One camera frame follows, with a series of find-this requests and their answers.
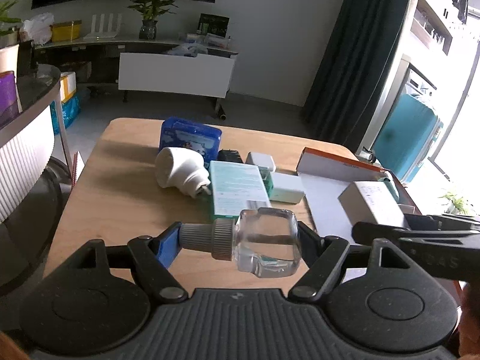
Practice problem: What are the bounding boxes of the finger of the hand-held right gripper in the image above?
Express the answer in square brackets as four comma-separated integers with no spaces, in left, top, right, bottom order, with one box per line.
[352,221,480,248]
[403,213,480,231]

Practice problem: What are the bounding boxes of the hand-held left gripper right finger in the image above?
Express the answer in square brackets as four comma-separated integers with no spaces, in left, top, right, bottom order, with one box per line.
[289,223,409,303]

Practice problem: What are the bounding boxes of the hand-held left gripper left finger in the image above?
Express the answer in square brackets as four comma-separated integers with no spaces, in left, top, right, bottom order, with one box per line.
[77,221,188,303]

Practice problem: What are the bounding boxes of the orange-rimmed cardboard box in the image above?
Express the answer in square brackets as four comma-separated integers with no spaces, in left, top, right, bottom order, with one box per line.
[296,147,424,237]

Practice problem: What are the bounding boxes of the clear glass bottle grey cap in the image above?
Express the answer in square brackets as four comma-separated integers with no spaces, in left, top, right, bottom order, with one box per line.
[179,208,303,279]

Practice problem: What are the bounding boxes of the teal cardboard box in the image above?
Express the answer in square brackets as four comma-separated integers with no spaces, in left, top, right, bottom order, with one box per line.
[208,160,272,221]

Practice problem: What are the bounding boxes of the person's right hand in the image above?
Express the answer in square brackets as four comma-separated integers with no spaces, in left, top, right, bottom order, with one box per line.
[458,280,480,360]

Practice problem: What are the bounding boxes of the small potted plant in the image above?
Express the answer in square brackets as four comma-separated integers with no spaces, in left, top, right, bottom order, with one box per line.
[438,190,474,217]

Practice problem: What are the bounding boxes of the white rectangular box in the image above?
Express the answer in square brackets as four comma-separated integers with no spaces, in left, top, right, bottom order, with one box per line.
[338,181,408,228]

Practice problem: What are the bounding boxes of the small teal device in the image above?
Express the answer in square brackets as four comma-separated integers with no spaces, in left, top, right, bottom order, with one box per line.
[377,170,401,201]

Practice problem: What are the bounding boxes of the mint green small box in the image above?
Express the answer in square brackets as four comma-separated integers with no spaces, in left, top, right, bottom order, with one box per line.
[268,172,305,203]

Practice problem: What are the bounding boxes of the teal suitcase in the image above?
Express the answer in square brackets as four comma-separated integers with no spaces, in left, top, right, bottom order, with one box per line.
[373,92,444,184]

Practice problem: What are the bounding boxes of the small white charger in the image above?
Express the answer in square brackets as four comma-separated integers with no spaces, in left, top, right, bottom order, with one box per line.
[245,151,277,173]

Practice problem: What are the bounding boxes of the black adapter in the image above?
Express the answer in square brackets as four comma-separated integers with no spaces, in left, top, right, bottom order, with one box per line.
[217,149,242,164]

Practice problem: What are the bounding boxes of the grey chair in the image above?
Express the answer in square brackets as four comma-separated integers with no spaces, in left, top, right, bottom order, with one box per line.
[0,155,73,297]

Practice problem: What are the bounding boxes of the white washing machine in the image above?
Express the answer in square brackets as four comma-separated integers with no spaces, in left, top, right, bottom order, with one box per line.
[403,65,438,100]

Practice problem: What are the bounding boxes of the blue plastic bag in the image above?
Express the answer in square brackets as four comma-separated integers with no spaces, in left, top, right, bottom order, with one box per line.
[50,95,82,136]

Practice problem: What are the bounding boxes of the white television cabinet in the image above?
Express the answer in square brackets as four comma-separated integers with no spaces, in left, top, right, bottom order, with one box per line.
[34,37,241,121]

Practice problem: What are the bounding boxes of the dark curtain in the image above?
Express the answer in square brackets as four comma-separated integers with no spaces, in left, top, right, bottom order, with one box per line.
[302,0,418,154]

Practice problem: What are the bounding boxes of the curved grey counter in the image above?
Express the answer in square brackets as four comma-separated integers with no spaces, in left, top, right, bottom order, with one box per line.
[0,64,63,226]

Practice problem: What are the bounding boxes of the yellow and white carton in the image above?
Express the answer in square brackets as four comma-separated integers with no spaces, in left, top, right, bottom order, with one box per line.
[59,71,78,102]

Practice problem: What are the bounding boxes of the pale plastic bag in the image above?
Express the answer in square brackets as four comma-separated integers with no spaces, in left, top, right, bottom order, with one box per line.
[167,43,209,58]

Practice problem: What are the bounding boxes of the white packets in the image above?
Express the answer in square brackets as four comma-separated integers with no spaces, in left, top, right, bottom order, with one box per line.
[186,32,232,49]

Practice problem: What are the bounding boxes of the purple container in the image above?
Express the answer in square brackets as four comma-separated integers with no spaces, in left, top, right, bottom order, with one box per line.
[0,70,20,128]

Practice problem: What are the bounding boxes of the dark green box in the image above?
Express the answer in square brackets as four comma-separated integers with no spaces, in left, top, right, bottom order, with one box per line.
[197,13,230,37]

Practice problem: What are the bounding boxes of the white router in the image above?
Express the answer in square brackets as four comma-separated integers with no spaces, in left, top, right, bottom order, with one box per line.
[83,13,123,40]

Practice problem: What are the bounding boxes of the yellow box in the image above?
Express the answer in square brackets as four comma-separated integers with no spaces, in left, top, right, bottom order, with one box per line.
[50,20,82,43]

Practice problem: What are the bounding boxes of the potted green plant glass vase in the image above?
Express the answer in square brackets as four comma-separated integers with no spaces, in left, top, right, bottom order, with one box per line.
[127,0,179,41]

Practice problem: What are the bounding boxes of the white cup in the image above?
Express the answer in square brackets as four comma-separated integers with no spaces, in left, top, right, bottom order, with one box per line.
[0,43,19,74]

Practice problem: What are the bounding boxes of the white plastic bag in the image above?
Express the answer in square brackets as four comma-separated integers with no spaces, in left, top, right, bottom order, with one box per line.
[19,12,55,46]

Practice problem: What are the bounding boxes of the leafy green plant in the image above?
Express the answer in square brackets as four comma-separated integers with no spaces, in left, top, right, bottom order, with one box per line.
[0,0,23,46]

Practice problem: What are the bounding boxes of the wall shelf unit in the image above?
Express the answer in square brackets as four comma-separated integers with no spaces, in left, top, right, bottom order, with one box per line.
[410,0,480,59]

